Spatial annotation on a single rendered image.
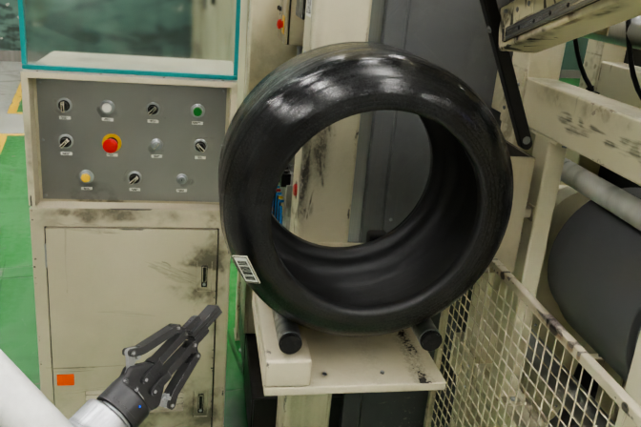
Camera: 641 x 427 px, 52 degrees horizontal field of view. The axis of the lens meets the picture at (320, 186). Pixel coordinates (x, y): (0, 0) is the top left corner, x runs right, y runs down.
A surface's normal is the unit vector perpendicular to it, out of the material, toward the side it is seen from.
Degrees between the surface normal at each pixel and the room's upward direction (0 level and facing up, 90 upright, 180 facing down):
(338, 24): 90
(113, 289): 90
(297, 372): 90
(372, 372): 0
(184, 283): 90
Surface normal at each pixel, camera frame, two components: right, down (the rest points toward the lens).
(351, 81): -0.04, -0.45
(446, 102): 0.25, 0.16
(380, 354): 0.08, -0.94
